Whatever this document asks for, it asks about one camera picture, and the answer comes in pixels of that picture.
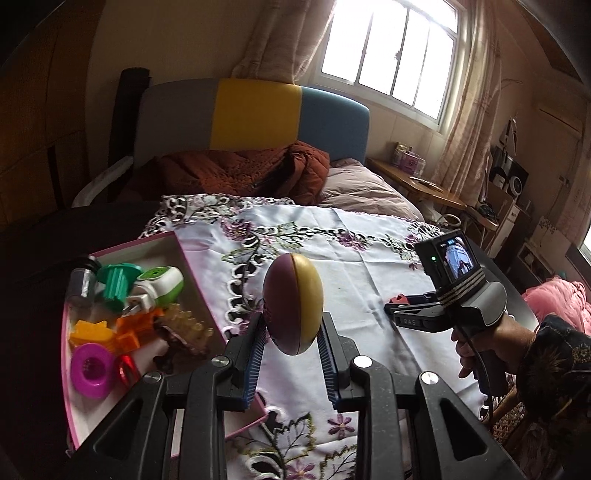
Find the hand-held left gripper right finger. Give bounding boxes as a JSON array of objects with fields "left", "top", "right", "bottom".
[{"left": 318, "top": 311, "right": 525, "bottom": 480}]

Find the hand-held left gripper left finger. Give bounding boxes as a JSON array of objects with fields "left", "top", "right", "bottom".
[{"left": 76, "top": 310, "right": 269, "bottom": 480}]

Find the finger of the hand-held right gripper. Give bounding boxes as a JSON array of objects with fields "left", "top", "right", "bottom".
[{"left": 384, "top": 291, "right": 439, "bottom": 324}]

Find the purple yellow egg-shaped ball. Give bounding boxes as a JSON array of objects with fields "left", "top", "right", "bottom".
[{"left": 262, "top": 253, "right": 324, "bottom": 356}]

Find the brown massage comb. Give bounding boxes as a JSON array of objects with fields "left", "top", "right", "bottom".
[{"left": 154, "top": 302, "right": 218, "bottom": 358}]

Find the pink cardboard box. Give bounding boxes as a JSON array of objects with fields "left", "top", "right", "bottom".
[{"left": 60, "top": 231, "right": 269, "bottom": 462}]

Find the green white plug-in device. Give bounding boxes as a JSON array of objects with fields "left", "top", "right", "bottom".
[{"left": 127, "top": 267, "right": 184, "bottom": 315}]

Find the red u-shaped item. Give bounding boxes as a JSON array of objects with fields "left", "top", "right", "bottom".
[{"left": 115, "top": 353, "right": 141, "bottom": 386}]

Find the green plastic piece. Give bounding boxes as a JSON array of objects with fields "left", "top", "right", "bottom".
[{"left": 96, "top": 262, "right": 143, "bottom": 312}]

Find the magenta round plastic item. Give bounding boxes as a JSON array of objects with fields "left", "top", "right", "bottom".
[{"left": 71, "top": 344, "right": 116, "bottom": 400}]

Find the yellow orange plastic toy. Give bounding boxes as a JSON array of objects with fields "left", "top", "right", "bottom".
[{"left": 69, "top": 319, "right": 118, "bottom": 352}]

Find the person's right forearm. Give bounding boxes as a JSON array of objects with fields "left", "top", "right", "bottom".
[{"left": 515, "top": 314, "right": 591, "bottom": 421}]

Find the person's right hand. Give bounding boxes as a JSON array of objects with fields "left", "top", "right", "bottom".
[{"left": 450, "top": 318, "right": 536, "bottom": 379}]

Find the floral embroidered white tablecloth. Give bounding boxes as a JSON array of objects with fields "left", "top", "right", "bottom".
[{"left": 139, "top": 194, "right": 467, "bottom": 480}]

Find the pink cloth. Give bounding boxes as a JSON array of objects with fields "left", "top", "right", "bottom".
[{"left": 524, "top": 276, "right": 591, "bottom": 328}]

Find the wooden bedside desk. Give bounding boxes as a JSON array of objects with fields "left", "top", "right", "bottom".
[{"left": 367, "top": 158, "right": 467, "bottom": 213}]

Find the black stereo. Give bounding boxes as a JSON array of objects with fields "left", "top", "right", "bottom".
[{"left": 489, "top": 145, "right": 529, "bottom": 195}]

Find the pale pink duvet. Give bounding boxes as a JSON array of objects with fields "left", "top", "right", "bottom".
[{"left": 318, "top": 157, "right": 426, "bottom": 220}]

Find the purple box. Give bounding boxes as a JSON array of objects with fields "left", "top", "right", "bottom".
[{"left": 392, "top": 142, "right": 426, "bottom": 175}]

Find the beige curtain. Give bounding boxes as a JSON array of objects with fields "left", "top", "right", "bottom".
[
  {"left": 431, "top": 0, "right": 506, "bottom": 204},
  {"left": 231, "top": 0, "right": 335, "bottom": 86}
]

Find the brown quilted jacket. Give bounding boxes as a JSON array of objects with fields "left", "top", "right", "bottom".
[{"left": 124, "top": 141, "right": 331, "bottom": 206}]

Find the window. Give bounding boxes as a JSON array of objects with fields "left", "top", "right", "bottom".
[{"left": 318, "top": 0, "right": 467, "bottom": 132}]

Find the white patterned cloth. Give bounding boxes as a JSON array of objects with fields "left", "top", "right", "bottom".
[{"left": 71, "top": 154, "right": 134, "bottom": 206}]

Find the grey yellow blue headboard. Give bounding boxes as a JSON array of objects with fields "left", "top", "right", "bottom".
[{"left": 134, "top": 78, "right": 371, "bottom": 167}]

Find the dark blanket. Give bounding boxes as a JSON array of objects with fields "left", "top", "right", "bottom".
[{"left": 0, "top": 200, "right": 162, "bottom": 480}]

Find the black rolled mat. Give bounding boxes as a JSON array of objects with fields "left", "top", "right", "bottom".
[{"left": 107, "top": 68, "right": 152, "bottom": 167}]

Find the wooden wardrobe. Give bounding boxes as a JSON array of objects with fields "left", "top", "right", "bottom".
[{"left": 0, "top": 0, "right": 116, "bottom": 222}]

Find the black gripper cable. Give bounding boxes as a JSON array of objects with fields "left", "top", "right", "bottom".
[{"left": 466, "top": 337, "right": 496, "bottom": 425}]

